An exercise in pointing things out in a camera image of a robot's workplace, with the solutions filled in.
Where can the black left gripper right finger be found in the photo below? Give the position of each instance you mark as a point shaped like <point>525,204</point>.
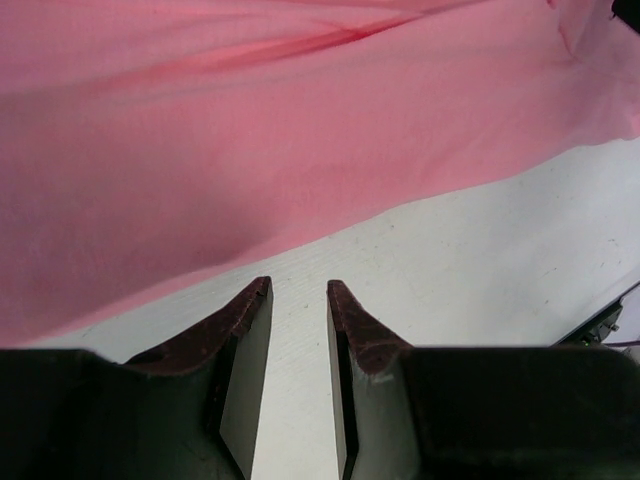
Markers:
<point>424,412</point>

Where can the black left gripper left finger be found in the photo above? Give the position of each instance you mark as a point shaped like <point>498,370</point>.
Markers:
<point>187,408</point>

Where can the pink t-shirt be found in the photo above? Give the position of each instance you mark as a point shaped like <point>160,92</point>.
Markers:
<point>147,144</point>

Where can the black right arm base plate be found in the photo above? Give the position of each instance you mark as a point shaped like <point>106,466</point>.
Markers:
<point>602,324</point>

